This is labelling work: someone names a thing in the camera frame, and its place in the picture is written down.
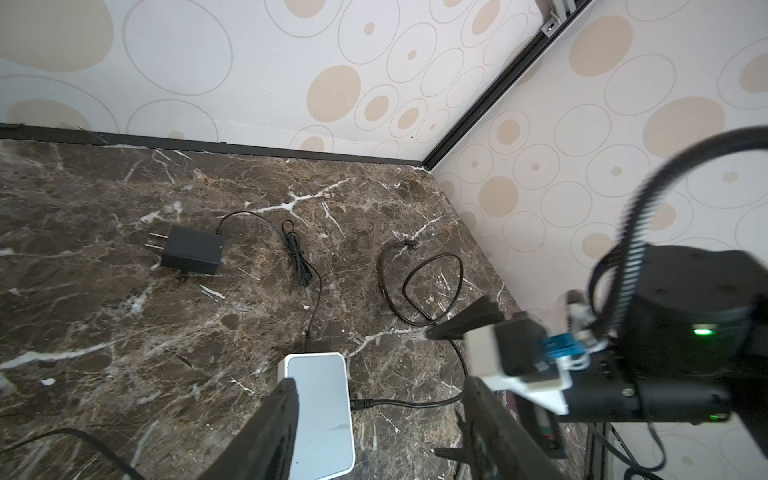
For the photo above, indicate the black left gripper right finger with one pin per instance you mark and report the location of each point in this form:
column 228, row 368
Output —
column 494, row 444

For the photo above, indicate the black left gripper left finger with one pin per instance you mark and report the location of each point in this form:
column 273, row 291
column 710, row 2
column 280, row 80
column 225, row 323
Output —
column 264, row 447

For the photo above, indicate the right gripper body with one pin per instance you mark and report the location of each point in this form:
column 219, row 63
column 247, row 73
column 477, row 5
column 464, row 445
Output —
column 693, row 348

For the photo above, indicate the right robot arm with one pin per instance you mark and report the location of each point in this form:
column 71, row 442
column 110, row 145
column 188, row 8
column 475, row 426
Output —
column 641, row 270

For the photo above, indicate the black power adapter far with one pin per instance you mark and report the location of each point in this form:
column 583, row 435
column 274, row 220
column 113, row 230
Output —
column 190, row 250

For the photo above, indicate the black corner frame post right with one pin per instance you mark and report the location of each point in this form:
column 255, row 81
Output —
column 521, row 62

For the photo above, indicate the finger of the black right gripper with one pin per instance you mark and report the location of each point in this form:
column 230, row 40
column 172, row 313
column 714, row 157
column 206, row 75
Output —
column 482, row 312

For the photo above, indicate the white rectangular box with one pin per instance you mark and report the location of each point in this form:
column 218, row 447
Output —
column 324, row 443

